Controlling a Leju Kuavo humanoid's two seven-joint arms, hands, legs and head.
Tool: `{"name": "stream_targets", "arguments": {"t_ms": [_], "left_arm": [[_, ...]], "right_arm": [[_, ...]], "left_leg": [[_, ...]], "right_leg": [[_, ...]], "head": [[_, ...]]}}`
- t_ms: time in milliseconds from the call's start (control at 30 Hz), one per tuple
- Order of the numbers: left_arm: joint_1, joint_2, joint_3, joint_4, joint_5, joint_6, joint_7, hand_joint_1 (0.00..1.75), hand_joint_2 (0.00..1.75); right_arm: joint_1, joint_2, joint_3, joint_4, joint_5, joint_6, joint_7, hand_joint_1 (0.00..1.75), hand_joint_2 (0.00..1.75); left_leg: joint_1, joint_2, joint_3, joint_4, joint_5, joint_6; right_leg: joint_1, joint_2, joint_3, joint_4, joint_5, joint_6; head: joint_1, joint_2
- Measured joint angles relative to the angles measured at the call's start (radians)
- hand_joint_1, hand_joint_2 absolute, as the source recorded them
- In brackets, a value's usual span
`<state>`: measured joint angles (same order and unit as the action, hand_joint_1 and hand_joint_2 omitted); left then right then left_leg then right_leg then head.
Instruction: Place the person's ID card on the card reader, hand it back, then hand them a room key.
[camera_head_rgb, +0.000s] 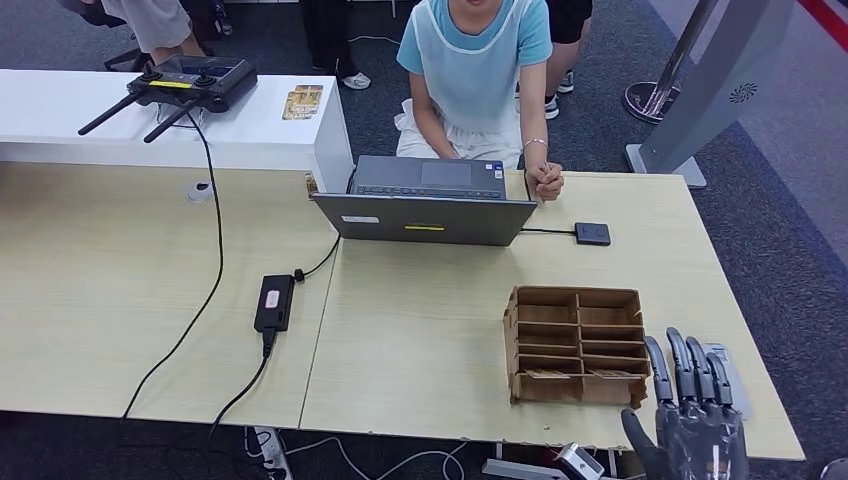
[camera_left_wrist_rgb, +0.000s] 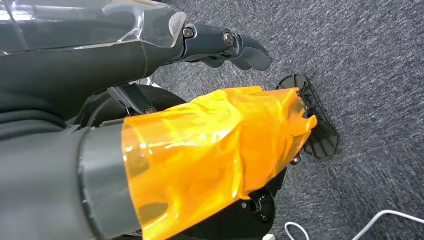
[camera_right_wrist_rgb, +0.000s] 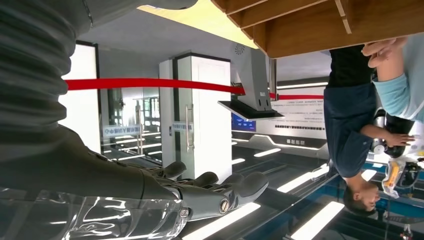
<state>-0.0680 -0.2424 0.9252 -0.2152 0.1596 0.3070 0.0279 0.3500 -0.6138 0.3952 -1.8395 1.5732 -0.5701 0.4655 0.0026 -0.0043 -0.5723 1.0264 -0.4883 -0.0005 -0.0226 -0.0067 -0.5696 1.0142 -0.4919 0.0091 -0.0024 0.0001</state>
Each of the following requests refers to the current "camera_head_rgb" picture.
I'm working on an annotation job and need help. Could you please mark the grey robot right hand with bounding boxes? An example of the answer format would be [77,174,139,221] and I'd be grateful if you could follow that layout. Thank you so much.
[620,326,750,480]

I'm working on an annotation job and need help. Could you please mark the person's left hand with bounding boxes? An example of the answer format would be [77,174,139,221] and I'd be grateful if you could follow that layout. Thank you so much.
[525,160,566,203]

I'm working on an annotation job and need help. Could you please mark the white card reader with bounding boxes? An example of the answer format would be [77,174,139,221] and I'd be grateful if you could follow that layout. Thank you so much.
[702,343,754,422]

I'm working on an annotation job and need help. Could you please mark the person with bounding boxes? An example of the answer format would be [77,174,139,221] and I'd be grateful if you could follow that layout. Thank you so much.
[394,0,566,203]
[301,0,372,91]
[99,0,207,68]
[544,0,594,121]

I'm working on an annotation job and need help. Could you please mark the wooden card organizer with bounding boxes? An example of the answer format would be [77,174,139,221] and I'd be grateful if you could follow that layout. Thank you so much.
[503,286,652,410]

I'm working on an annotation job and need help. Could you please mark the small black square box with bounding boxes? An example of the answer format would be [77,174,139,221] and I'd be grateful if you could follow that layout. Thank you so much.
[573,221,612,248]

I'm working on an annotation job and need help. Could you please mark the grey laptop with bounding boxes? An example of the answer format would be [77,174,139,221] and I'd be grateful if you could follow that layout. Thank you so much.
[311,154,539,248]

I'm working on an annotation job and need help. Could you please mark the grey bar under desk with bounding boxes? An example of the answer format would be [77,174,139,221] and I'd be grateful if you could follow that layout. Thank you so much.
[481,458,564,480]

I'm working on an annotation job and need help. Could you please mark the grey kiosk stand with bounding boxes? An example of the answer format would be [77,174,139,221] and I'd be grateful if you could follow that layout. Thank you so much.
[624,0,796,190]

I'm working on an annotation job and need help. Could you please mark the black power adapter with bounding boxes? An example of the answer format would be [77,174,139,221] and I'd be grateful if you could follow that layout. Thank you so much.
[253,274,296,334]

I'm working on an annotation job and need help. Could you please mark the red barrier belt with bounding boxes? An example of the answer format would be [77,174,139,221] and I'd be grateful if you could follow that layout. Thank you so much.
[798,0,848,38]

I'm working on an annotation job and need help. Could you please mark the black remote controller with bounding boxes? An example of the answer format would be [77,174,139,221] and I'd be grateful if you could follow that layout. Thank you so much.
[76,54,258,145]

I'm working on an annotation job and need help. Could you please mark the white power strip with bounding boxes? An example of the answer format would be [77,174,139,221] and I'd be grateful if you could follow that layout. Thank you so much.
[245,427,289,480]

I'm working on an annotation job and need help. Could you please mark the black office chair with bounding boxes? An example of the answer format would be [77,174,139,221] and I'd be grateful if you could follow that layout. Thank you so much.
[56,0,217,73]

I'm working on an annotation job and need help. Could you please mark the white counter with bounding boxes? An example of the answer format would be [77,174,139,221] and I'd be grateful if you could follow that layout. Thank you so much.
[0,68,354,195]

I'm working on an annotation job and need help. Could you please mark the thin black box cable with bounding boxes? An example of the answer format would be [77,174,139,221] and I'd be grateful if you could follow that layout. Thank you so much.
[519,168,577,236]

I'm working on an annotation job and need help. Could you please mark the metal stanchion post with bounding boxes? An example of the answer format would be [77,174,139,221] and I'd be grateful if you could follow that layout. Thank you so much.
[622,0,720,125]

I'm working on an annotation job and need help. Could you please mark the black adapter laptop cable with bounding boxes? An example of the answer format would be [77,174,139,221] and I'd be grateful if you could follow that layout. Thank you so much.
[293,168,358,285]

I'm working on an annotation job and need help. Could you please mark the white cable under desk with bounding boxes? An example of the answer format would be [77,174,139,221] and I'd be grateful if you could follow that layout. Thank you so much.
[284,435,468,480]

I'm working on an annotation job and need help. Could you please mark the long black controller cable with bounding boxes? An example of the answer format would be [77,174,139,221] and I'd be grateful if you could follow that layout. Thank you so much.
[119,111,227,425]

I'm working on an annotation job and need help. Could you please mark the black adapter mains cable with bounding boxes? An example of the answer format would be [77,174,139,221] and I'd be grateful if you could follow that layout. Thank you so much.
[207,327,278,442]

